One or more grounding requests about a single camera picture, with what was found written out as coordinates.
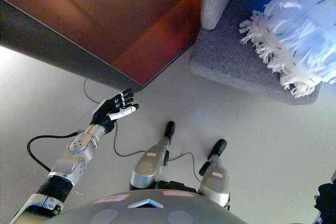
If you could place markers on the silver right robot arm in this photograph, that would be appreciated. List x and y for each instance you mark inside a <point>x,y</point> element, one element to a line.
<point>326,197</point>

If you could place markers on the silver right robot leg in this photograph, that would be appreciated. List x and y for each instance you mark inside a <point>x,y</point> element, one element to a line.
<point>216,182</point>

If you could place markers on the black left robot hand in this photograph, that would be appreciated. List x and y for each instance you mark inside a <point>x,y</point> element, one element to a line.
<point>107,113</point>

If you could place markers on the silver robot leg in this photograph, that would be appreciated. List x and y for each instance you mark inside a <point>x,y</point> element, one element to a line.
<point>149,163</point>
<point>216,182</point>

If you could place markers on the red-brown wooden cabinet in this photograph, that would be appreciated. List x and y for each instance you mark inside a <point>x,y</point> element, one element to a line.
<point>105,19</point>

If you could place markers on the silver left robot leg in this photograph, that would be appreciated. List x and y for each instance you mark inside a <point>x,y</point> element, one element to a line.
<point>149,163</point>

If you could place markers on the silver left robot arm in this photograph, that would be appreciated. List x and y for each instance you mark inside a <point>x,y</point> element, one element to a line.
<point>73,155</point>

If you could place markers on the grey robot torso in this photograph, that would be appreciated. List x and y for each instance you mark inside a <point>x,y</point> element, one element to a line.
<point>147,213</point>

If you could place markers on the white fluffy duster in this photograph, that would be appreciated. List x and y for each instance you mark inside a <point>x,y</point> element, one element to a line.
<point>302,30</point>

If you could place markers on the grey fabric sofa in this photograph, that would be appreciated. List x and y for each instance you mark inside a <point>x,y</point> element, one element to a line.
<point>225,56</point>

